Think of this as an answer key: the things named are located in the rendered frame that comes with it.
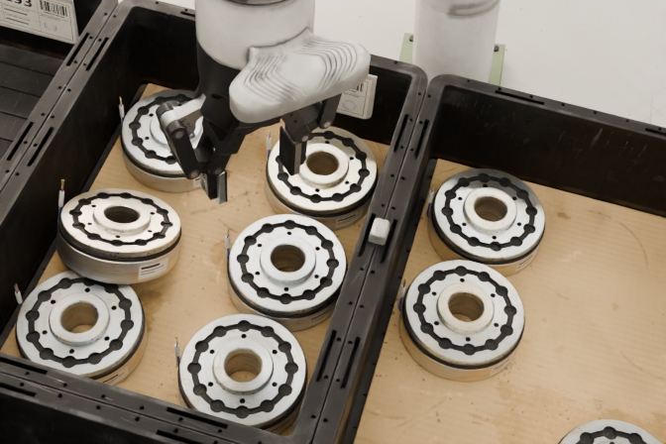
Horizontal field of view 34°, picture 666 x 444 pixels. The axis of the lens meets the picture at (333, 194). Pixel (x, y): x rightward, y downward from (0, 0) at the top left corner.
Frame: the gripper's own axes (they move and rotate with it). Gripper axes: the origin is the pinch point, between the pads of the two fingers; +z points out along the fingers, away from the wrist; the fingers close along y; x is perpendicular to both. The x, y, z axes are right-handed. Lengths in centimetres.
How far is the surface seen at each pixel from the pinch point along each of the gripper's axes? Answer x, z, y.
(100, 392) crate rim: 8.0, 7.4, 16.1
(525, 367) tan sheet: 16.9, 17.5, -17.3
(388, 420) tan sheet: 15.7, 17.5, -4.3
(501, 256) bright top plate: 8.1, 14.3, -20.2
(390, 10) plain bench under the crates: -37, 30, -39
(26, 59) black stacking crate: -35.7, 17.5, 7.7
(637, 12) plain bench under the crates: -23, 30, -67
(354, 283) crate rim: 8.3, 7.5, -4.5
